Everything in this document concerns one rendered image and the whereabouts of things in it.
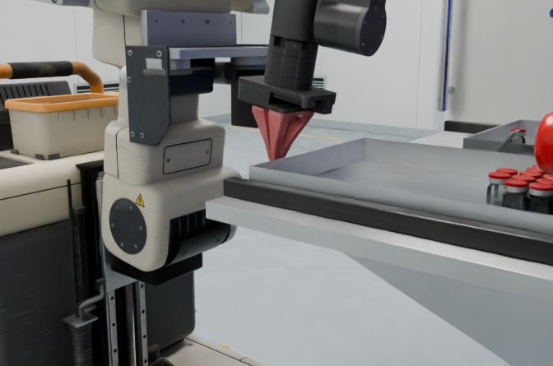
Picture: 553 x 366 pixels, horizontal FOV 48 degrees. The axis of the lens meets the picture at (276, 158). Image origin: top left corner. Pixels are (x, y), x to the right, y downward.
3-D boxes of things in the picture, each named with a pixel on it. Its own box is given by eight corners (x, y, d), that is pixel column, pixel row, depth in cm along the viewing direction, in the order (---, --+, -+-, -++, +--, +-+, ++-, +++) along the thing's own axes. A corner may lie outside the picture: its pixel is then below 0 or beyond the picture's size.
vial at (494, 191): (511, 219, 61) (514, 173, 60) (504, 224, 59) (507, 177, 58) (489, 215, 62) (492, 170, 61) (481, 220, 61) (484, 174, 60)
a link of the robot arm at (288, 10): (295, -17, 73) (267, -21, 68) (346, -9, 69) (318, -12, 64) (287, 42, 75) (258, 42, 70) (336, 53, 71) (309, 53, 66)
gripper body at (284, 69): (304, 113, 67) (314, 45, 65) (234, 92, 73) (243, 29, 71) (336, 108, 72) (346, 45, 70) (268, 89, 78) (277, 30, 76)
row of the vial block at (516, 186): (569, 195, 70) (573, 155, 69) (520, 234, 56) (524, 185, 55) (548, 192, 71) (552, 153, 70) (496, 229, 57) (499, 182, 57)
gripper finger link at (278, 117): (273, 175, 71) (285, 96, 68) (228, 158, 75) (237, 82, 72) (307, 166, 76) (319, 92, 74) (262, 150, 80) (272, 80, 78)
